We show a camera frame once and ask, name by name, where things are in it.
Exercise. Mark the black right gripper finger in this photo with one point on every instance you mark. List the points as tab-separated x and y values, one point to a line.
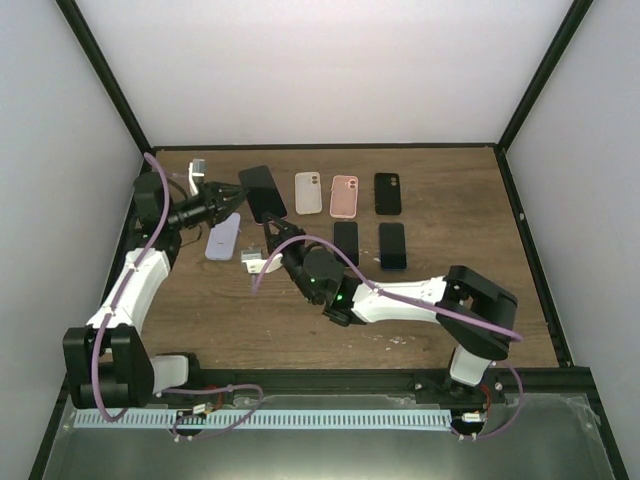
272	234
288	230

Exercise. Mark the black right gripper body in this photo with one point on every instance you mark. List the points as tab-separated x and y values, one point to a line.
298	247

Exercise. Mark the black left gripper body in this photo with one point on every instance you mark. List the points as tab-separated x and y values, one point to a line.
210	207

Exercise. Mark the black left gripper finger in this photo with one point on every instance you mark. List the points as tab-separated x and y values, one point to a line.
226	189
229	205

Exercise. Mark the pink smartphone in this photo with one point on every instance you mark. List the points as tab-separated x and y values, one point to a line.
262	193

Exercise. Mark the lavender phone case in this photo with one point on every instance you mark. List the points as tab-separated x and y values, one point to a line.
222	239

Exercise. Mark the cream phone case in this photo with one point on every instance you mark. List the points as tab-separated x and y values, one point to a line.
308	193

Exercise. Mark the white smartphone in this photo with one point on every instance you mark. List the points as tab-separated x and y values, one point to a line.
346	239

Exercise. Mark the pink phone case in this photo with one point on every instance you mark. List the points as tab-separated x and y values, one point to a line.
344	197

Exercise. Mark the blue smartphone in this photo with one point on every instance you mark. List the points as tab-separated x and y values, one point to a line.
392	245

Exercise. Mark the black phone case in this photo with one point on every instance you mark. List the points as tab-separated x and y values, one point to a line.
387	194

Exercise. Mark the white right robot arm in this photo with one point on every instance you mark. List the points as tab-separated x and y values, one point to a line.
476	312

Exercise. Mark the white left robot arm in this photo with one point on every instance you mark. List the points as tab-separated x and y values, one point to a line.
107	364

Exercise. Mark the light blue slotted strip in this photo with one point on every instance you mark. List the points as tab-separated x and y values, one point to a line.
420	420

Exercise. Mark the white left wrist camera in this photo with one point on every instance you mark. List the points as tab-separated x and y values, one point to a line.
196	173

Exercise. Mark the black frame rail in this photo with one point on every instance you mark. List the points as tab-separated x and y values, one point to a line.
429	386

